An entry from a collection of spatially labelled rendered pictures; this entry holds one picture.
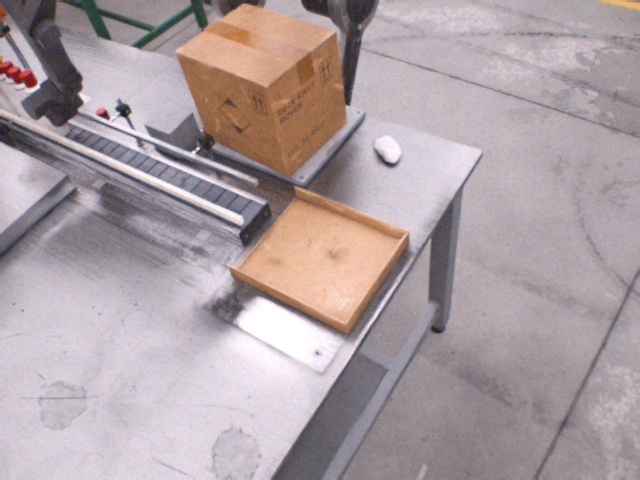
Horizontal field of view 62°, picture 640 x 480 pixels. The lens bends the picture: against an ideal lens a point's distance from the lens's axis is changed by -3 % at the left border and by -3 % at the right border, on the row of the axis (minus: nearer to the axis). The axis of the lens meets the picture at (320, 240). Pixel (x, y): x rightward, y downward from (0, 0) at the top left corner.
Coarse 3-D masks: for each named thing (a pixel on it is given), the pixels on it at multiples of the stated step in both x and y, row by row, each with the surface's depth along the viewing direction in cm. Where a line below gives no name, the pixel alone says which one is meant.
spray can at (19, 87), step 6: (18, 66) 140; (12, 72) 138; (18, 72) 139; (12, 78) 139; (18, 78) 139; (18, 84) 141; (18, 90) 141; (24, 90) 141; (24, 96) 143; (36, 120) 149; (42, 120) 149; (42, 126) 151
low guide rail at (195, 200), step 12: (24, 120) 153; (48, 132) 148; (72, 144) 143; (96, 156) 139; (120, 168) 135; (132, 168) 133; (144, 180) 132; (156, 180) 129; (168, 192) 129; (180, 192) 126; (204, 204) 122; (228, 216) 120; (240, 216) 118
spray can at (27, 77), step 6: (24, 72) 137; (30, 72) 137; (24, 78) 136; (30, 78) 137; (24, 84) 138; (30, 84) 138; (36, 84) 139; (30, 90) 139; (48, 120) 146; (48, 126) 148; (54, 126) 148; (66, 126) 150; (54, 132) 149; (60, 132) 149; (66, 132) 151
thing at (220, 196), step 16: (80, 128) 153; (80, 144) 148; (96, 144) 147; (112, 144) 146; (96, 160) 143; (128, 160) 141; (144, 160) 140; (128, 176) 137; (160, 176) 135; (176, 176) 135; (192, 176) 134; (160, 192) 132; (192, 192) 130; (208, 192) 129; (224, 192) 129; (224, 208) 126; (240, 208) 125; (256, 208) 124
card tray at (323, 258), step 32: (288, 224) 126; (320, 224) 125; (352, 224) 123; (384, 224) 119; (256, 256) 121; (288, 256) 120; (320, 256) 119; (352, 256) 118; (384, 256) 117; (288, 288) 115; (320, 288) 114; (352, 288) 113; (320, 320) 109; (352, 320) 106
